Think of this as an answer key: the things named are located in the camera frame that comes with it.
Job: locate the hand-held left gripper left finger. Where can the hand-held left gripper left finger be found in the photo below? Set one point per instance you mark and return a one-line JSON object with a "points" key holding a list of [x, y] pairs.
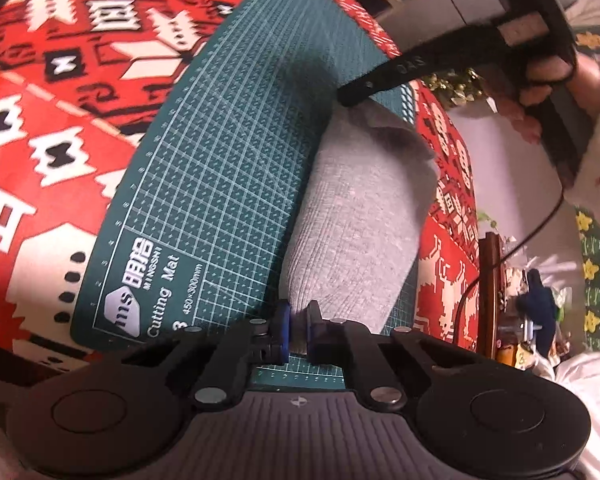
{"points": [[281, 327]]}

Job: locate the small Christmas tree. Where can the small Christmas tree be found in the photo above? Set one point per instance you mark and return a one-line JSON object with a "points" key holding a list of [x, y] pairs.
{"points": [[455, 87]]}

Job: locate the red printed blanket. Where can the red printed blanket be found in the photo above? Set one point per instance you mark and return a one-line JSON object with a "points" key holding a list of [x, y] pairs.
{"points": [[55, 110]]}

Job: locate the green cutting mat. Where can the green cutting mat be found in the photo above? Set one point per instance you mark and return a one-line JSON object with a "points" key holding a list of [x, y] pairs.
{"points": [[220, 160]]}

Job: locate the person's white knit sweater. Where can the person's white knit sweater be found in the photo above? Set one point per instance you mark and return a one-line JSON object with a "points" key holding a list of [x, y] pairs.
{"points": [[595, 410]]}

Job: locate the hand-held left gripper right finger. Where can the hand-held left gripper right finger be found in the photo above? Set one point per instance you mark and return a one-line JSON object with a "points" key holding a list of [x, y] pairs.
{"points": [[311, 327]]}

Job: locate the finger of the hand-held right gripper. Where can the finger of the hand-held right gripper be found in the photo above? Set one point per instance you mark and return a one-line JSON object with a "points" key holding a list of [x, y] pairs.
{"points": [[370, 87]]}

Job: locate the navy fuzzy cloth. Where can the navy fuzzy cloth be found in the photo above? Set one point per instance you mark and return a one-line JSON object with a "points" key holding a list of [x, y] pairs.
{"points": [[540, 305]]}

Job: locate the grey knit polo shirt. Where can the grey knit polo shirt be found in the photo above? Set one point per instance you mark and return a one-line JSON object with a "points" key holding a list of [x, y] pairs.
{"points": [[360, 220]]}

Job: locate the person's right hand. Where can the person's right hand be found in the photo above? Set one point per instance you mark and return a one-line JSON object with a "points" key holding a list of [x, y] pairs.
{"points": [[590, 85]]}

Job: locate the wooden nightstand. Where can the wooden nightstand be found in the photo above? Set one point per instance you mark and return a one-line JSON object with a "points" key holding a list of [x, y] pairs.
{"points": [[490, 300]]}

